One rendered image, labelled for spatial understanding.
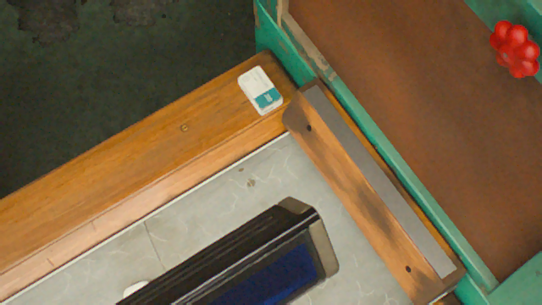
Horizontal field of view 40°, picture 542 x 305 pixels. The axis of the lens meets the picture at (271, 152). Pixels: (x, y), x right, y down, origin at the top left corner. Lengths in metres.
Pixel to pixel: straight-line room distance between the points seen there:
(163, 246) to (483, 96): 0.50
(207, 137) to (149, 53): 0.99
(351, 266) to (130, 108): 1.06
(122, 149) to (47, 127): 0.93
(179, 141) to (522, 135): 0.51
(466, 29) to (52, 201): 0.60
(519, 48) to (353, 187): 0.43
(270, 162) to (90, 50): 1.08
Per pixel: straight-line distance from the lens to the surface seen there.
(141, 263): 0.99
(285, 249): 0.60
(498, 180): 0.72
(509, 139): 0.67
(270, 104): 1.01
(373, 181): 0.89
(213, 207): 1.00
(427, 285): 0.88
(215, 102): 1.03
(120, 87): 1.95
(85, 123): 1.92
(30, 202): 1.03
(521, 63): 0.53
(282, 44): 1.02
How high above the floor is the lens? 1.68
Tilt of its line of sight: 67 degrees down
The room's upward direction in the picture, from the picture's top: 1 degrees counter-clockwise
